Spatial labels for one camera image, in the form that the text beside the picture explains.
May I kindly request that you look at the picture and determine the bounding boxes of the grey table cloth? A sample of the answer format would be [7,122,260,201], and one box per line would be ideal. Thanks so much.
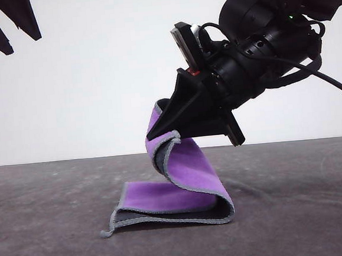
[0,137,342,256]

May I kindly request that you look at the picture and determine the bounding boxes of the purple towel with grey hem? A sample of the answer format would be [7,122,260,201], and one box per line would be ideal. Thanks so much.
[89,93,237,241]

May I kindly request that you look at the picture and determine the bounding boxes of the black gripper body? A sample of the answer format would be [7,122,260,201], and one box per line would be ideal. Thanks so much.
[175,46,271,151]

